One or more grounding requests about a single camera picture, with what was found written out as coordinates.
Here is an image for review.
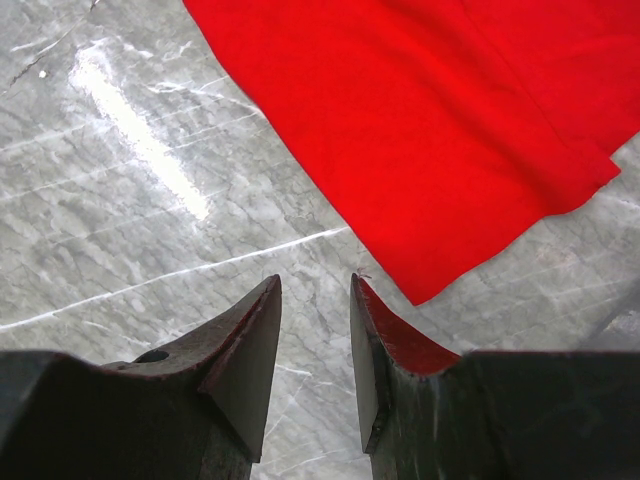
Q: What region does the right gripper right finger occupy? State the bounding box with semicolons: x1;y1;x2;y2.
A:
350;275;639;479

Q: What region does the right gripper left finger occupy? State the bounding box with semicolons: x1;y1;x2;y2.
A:
1;275;282;479

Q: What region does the red t shirt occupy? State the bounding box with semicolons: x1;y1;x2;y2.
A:
186;1;639;304

